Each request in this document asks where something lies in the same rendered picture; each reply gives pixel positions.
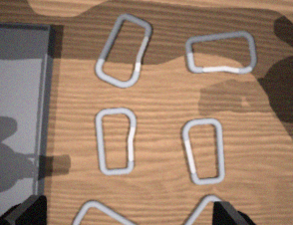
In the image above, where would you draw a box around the grey tray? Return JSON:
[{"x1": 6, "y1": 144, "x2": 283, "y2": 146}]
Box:
[{"x1": 0, "y1": 22, "x2": 56, "y2": 215}]

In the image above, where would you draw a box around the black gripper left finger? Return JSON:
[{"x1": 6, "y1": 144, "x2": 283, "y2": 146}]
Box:
[{"x1": 0, "y1": 195, "x2": 47, "y2": 225}]

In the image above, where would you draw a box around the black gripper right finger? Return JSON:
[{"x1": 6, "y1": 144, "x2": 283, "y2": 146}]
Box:
[{"x1": 212, "y1": 201, "x2": 256, "y2": 225}]

